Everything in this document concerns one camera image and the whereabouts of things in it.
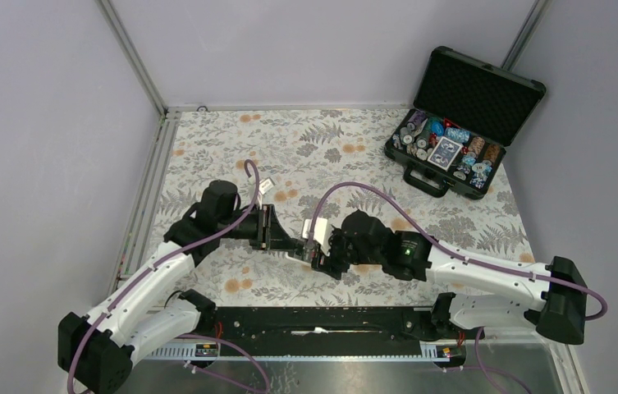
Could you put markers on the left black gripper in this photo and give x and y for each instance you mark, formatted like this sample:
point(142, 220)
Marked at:
point(270, 235)

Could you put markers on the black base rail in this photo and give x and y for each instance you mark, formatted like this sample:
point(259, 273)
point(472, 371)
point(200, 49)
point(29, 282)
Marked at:
point(323, 331)

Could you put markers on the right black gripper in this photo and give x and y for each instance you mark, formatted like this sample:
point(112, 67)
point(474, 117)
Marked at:
point(324, 263)

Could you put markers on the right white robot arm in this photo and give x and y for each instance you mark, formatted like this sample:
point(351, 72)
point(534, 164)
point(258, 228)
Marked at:
point(548, 298)

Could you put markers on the black poker chip case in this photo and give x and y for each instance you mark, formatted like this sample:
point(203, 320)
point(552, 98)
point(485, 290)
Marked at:
point(472, 102)

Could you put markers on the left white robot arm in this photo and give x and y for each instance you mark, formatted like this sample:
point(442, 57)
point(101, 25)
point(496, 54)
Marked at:
point(100, 348)

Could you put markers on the floral table mat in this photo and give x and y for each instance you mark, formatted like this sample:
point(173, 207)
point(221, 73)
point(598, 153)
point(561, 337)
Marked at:
point(332, 159)

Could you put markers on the white remote control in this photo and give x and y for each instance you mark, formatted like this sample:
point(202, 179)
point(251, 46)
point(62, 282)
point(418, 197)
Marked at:
point(300, 255)

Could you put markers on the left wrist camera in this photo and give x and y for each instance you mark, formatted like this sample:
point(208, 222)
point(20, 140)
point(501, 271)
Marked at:
point(266, 185)

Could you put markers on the blue playing card deck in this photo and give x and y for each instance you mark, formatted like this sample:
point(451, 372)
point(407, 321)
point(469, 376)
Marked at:
point(444, 153)

